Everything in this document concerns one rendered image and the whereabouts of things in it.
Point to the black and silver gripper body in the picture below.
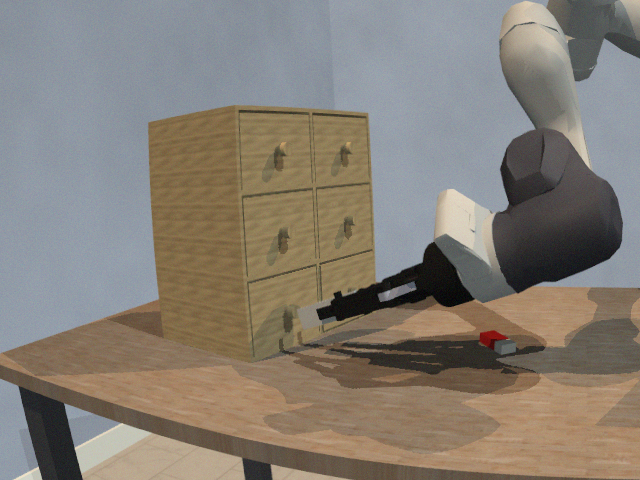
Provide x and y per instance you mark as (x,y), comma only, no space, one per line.
(438,277)

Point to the wooden drawer front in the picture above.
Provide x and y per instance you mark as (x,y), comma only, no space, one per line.
(266,162)
(345,274)
(278,230)
(272,320)
(334,159)
(339,229)

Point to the small wooden chest of drawers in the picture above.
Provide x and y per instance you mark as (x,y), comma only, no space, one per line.
(197,220)

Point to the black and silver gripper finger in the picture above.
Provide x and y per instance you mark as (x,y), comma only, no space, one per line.
(365,301)
(418,267)

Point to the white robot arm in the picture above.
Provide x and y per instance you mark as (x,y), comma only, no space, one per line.
(562,218)

